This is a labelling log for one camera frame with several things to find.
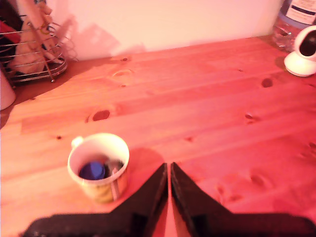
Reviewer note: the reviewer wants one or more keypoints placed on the dark blue coffee capsule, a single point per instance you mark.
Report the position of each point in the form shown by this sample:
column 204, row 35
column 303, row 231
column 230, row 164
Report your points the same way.
column 92, row 170

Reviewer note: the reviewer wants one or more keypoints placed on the yellow illustrated coffee mug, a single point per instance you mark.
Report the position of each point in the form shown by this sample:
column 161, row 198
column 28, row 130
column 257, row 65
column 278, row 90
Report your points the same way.
column 103, row 192

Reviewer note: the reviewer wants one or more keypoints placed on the white bottle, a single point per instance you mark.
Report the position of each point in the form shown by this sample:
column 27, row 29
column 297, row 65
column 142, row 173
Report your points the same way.
column 5, row 91

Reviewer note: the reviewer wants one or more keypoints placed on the pale bag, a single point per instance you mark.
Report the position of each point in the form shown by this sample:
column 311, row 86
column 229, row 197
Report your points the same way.
column 27, row 56

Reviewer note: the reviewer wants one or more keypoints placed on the large clear water bottle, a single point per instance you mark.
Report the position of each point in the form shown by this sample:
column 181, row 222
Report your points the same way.
column 296, row 14

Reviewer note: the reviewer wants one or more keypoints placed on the red package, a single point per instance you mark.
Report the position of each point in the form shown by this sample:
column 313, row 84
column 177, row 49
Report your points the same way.
column 7, row 32

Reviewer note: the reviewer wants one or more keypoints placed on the small white round camera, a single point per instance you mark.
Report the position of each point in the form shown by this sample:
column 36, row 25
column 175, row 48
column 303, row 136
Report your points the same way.
column 301, row 64

